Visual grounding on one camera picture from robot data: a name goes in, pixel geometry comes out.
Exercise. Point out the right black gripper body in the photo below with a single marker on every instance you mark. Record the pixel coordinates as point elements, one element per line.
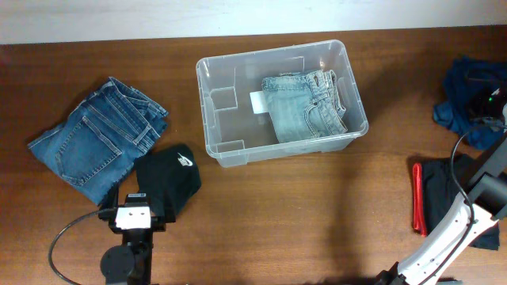
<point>486,106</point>

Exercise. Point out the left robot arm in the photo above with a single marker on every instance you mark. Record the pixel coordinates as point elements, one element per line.
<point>130,262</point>

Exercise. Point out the light grey jeans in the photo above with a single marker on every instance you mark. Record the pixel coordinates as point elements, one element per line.
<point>304,106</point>

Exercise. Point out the clear plastic storage bin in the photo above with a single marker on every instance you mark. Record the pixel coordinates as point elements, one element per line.
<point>234,135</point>

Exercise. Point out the black garment with red trim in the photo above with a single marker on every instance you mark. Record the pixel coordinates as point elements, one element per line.
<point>433,194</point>

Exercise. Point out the white label in bin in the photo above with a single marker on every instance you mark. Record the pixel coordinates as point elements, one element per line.
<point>258,102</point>

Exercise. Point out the folded black Nike garment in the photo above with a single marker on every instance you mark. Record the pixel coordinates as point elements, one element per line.
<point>169,178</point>

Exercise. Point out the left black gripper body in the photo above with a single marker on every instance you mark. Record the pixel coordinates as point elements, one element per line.
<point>157,225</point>

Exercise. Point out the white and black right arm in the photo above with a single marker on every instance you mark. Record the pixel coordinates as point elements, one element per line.
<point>481,199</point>

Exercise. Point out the dark blue shirt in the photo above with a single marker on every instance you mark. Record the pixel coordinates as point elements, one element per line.
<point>466,79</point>

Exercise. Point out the folded blue denim jeans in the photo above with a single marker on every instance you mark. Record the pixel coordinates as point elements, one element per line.
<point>96,147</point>

